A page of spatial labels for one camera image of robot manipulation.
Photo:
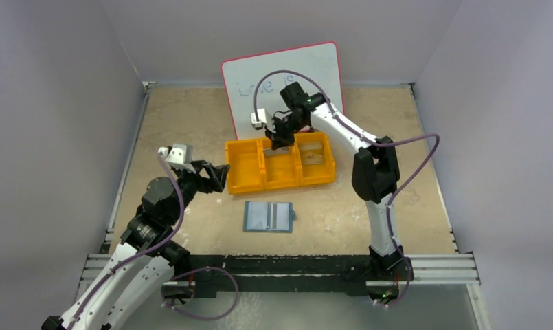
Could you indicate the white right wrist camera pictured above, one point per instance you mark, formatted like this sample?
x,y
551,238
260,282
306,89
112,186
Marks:
x,y
262,119

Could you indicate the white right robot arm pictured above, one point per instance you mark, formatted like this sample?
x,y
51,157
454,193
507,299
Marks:
x,y
375,171

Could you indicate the yellow middle bin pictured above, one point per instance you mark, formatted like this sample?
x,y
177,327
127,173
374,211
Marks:
x,y
280,173

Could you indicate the yellow bin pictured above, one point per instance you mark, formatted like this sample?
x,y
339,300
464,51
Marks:
x,y
316,174
280,173
245,175

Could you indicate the pink framed whiteboard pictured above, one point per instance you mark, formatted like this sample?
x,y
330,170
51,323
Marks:
x,y
255,82

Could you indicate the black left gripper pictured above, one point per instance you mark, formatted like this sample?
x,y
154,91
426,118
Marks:
x,y
201,175

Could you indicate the cards in right bin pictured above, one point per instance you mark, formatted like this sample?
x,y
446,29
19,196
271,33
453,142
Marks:
x,y
311,153

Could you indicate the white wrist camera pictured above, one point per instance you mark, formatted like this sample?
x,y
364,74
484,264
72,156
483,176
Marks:
x,y
178,156
262,119

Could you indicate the yellow right bin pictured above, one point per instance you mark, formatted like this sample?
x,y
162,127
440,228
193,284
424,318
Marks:
x,y
316,174

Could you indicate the yellow left bin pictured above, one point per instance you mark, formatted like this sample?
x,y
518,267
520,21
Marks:
x,y
245,175

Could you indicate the blue leather card holder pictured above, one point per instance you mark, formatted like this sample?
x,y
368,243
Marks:
x,y
263,216

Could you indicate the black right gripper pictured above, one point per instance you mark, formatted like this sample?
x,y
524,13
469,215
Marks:
x,y
284,130

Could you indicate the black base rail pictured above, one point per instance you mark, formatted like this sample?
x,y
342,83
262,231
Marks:
x,y
353,275

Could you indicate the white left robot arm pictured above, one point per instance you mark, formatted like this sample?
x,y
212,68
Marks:
x,y
146,255

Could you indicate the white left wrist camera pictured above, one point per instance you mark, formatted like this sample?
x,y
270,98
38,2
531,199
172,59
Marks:
x,y
178,156

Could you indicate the grey credit card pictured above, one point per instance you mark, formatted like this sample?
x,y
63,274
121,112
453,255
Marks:
x,y
276,153

